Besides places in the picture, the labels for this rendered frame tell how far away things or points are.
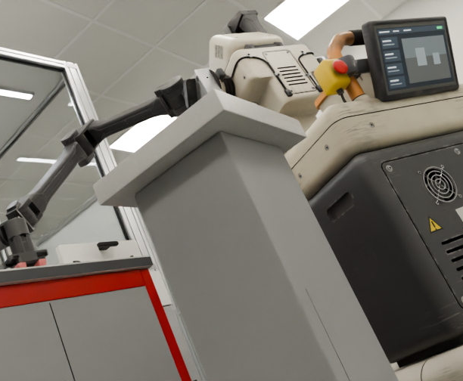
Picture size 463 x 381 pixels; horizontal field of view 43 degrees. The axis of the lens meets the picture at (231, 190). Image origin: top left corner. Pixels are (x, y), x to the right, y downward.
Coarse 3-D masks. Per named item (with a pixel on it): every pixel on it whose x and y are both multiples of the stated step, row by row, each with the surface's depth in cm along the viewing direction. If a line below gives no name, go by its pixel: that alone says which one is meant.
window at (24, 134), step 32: (0, 64) 236; (0, 96) 227; (32, 96) 239; (64, 96) 254; (0, 128) 218; (32, 128) 230; (64, 128) 243; (0, 160) 210; (32, 160) 221; (96, 160) 246; (0, 192) 203; (64, 192) 224; (64, 224) 216; (96, 224) 227; (0, 256) 190
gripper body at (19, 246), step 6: (12, 240) 155; (18, 240) 154; (24, 240) 155; (30, 240) 156; (12, 246) 154; (18, 246) 154; (24, 246) 154; (30, 246) 155; (12, 252) 154; (18, 252) 153; (24, 252) 152; (30, 252) 153; (36, 252) 155; (42, 252) 156; (12, 258) 150; (6, 264) 153; (12, 264) 154
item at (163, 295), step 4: (152, 272) 232; (156, 272) 234; (152, 276) 231; (156, 276) 232; (160, 276) 234; (156, 280) 231; (160, 280) 233; (156, 284) 230; (160, 284) 232; (156, 288) 229; (160, 288) 231; (164, 288) 232; (160, 292) 230; (164, 292) 231; (160, 296) 228; (164, 296) 230; (168, 296) 231; (160, 300) 227; (164, 300) 229; (168, 300) 230; (164, 304) 228; (168, 304) 229
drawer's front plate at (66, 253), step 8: (120, 240) 180; (128, 240) 182; (56, 248) 163; (64, 248) 163; (72, 248) 165; (80, 248) 167; (88, 248) 169; (96, 248) 172; (112, 248) 176; (120, 248) 178; (128, 248) 181; (136, 248) 183; (64, 256) 162; (72, 256) 164; (80, 256) 166; (88, 256) 168; (96, 256) 170; (104, 256) 172; (112, 256) 174; (120, 256) 177; (128, 256) 179
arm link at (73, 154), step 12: (72, 132) 191; (72, 144) 188; (60, 156) 187; (72, 156) 185; (84, 156) 190; (60, 168) 179; (72, 168) 184; (48, 180) 174; (60, 180) 177; (36, 192) 168; (48, 192) 172; (24, 204) 163; (36, 204) 167; (24, 216) 162; (36, 216) 165
